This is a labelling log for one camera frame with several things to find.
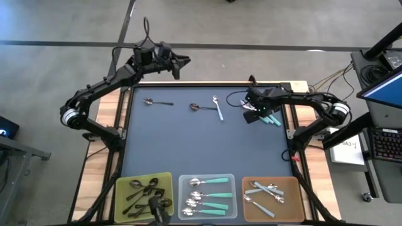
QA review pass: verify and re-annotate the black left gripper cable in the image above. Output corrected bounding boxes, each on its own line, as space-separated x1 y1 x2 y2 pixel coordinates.
112 16 151 60

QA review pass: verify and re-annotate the orange plastic bin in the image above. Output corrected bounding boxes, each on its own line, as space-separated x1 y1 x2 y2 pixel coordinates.
241 176 306 223

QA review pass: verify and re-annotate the grey metal side table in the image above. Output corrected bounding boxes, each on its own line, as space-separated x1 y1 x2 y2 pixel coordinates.
0 134 52 226

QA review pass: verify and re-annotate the black device with blue light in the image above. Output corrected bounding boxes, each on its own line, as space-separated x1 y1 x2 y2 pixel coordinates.
0 115 20 141

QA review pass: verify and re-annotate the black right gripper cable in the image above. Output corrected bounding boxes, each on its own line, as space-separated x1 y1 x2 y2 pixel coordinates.
225 90 249 108

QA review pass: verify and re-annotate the white paper pad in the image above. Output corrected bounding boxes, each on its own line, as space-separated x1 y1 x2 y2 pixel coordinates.
326 127 366 166

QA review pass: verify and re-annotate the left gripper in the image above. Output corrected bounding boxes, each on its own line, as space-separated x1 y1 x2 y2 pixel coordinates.
147 42 192 72

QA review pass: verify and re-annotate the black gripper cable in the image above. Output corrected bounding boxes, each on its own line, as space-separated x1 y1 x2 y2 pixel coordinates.
112 16 151 60
225 90 249 108

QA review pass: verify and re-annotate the black support beam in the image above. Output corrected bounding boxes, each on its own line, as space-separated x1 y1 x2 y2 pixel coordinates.
322 111 374 150

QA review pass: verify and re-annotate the yellow-green plastic bin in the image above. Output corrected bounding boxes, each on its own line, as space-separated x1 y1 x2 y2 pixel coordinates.
114 171 175 223

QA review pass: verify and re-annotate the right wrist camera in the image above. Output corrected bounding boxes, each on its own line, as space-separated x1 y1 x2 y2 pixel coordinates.
243 109 262 124

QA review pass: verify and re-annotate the coiled black cable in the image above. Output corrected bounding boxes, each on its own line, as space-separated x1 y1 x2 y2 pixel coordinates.
359 63 383 85

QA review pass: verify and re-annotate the grey equipment cart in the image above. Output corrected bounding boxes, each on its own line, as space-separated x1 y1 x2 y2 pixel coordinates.
350 49 402 204

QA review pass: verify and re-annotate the black power adapter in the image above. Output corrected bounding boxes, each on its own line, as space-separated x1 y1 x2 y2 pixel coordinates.
380 50 402 70

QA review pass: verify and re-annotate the clear plastic bin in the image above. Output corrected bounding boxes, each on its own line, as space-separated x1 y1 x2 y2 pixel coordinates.
177 173 239 220

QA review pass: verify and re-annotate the black pole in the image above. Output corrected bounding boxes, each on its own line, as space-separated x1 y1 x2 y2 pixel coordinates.
363 22 402 60

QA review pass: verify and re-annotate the monitor with blue screen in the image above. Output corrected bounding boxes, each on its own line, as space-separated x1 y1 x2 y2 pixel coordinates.
356 67 402 110

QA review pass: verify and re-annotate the dark blue-grey mat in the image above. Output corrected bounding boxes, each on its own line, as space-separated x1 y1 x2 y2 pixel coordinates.
120 85 295 222

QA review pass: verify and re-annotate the yellow cable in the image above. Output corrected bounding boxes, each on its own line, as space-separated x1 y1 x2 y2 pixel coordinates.
309 62 354 95

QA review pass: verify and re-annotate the black keyboard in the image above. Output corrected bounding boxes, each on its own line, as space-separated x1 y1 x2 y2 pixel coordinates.
369 127 402 163

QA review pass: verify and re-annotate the black aluminium frame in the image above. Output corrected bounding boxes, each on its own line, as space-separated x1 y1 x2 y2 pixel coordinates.
67 75 340 226

